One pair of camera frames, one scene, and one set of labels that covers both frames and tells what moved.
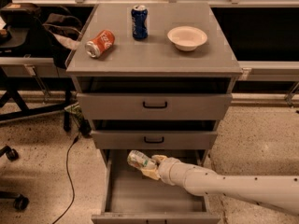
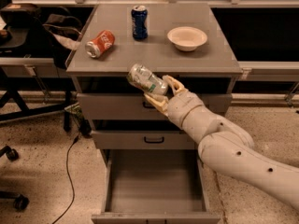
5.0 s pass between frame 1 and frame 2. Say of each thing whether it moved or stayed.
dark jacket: stayed
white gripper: moved
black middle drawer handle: stayed
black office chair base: stayed
